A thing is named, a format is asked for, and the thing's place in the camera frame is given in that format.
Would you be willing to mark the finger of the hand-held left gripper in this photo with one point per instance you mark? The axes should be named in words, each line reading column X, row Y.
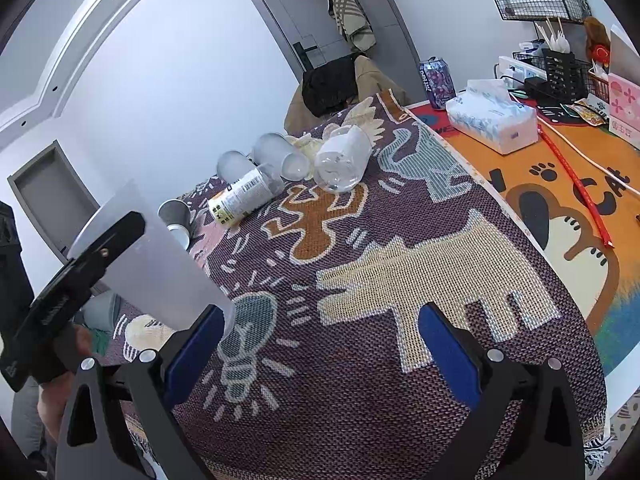
column 85, row 270

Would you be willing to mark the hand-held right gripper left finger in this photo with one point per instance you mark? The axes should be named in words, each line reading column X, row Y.
column 195, row 355

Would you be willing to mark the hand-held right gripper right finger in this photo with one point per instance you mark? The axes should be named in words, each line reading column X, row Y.
column 445, row 355

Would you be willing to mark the frosted plastic cup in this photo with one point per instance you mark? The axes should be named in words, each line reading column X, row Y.
column 280, row 152
column 232, row 165
column 155, row 275

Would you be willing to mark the grey plastic cup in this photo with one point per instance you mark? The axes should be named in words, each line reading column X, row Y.
column 102, row 310

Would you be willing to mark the grey metal cup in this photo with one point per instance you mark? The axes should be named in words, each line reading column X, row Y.
column 175, row 217

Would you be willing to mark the clear plastic cup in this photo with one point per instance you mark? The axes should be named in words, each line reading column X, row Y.
column 342, row 160

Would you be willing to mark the person's left hand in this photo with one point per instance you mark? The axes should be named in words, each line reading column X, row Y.
column 50, row 410

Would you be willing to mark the printed woven blanket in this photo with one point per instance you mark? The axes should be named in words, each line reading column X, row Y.
column 350, row 360

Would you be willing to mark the white bottle with yellow label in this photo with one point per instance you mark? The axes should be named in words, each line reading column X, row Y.
column 245, row 192

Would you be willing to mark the orange cartoon table mat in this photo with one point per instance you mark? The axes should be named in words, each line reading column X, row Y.
column 500, row 170

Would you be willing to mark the red strip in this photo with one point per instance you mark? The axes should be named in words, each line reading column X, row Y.
column 575, row 182

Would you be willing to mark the white tissue pack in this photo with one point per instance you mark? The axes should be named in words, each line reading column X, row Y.
column 492, row 120

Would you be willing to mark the cream fringed cloth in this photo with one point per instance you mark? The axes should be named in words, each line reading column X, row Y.
column 362, row 115

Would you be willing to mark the purple drink can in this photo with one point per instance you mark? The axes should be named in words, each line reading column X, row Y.
column 437, row 82

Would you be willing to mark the snack packet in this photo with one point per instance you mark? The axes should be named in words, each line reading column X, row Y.
column 590, row 110

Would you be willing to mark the black jacket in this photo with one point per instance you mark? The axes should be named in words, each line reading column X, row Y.
column 330, row 85

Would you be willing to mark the white power strip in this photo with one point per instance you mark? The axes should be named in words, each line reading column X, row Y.
column 512, row 67

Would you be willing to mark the pink box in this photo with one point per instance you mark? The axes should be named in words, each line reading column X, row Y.
column 625, row 105

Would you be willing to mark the grey door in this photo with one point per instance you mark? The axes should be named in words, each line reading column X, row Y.
column 300, row 15

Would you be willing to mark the white plastic cutlery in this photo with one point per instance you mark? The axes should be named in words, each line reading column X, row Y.
column 557, row 37

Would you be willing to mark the brown plush toy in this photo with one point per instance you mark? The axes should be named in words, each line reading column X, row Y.
column 597, row 35

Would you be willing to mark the plaid scarf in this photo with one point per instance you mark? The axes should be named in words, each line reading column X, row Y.
column 347, row 5

